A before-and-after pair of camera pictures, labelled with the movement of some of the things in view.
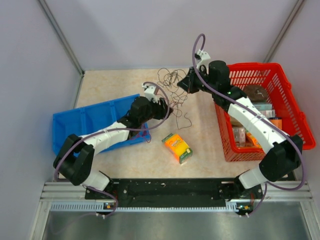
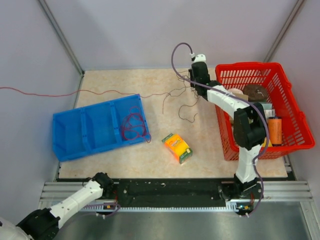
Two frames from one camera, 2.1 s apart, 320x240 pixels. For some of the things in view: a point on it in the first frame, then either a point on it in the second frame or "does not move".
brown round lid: x=256 y=93 does not move
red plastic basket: x=272 y=78 does not move
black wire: x=169 y=78 -> x=186 y=105
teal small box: x=263 y=106 does not move
